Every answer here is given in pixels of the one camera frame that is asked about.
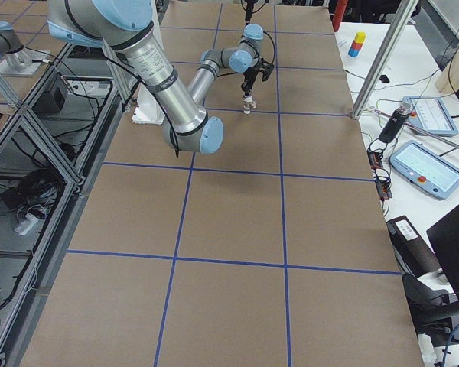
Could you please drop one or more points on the black monitor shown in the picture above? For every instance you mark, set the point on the black monitor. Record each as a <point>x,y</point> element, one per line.
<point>444,239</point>

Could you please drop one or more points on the white PPR ball valve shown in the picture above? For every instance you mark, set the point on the white PPR ball valve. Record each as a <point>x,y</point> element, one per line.
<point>247,109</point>

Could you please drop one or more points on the black cylinder device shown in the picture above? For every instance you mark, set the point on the black cylinder device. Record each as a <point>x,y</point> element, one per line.
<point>395,122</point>

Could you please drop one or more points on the white camera column base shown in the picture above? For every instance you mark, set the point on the white camera column base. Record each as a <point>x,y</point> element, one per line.
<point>147,111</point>

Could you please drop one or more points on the teach pendant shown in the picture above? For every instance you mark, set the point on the teach pendant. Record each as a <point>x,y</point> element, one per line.
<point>426,170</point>
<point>430,114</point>

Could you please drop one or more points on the aluminium frame post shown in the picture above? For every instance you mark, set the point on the aluminium frame post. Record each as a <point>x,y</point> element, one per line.
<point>394,32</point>

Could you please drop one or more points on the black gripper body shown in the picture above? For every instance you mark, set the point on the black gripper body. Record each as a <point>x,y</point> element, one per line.
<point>248,13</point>
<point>248,81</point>

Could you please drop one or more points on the far teach pendant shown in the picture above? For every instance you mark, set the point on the far teach pendant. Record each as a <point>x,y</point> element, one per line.
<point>430,114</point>

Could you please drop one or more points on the near teach pendant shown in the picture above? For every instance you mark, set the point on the near teach pendant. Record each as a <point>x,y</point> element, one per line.
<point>426,170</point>

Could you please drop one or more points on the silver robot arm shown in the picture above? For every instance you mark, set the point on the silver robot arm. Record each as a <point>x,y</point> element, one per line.
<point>128,28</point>

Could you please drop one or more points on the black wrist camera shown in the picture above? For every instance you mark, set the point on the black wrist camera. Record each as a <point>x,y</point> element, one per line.
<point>265,68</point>

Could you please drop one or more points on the stacked colour blocks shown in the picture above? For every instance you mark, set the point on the stacked colour blocks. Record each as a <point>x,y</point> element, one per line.
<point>357,44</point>

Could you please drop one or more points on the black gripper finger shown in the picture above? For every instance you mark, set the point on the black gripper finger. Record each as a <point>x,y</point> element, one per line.
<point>247,91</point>

